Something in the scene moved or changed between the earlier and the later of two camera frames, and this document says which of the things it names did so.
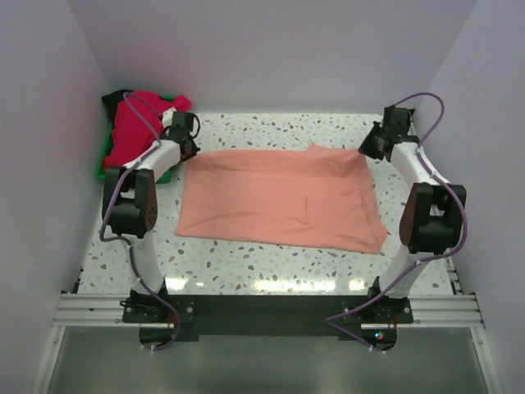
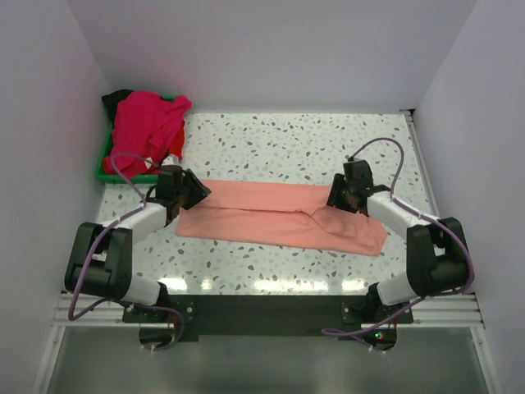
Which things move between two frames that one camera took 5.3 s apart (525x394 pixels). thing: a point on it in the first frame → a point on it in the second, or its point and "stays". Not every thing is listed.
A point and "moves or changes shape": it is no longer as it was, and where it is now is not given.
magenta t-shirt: (138, 123) stays
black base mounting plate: (268, 318) stays
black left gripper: (194, 149) → (198, 191)
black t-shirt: (111, 103) stays
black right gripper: (365, 148) → (334, 199)
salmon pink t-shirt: (316, 196) moves or changes shape
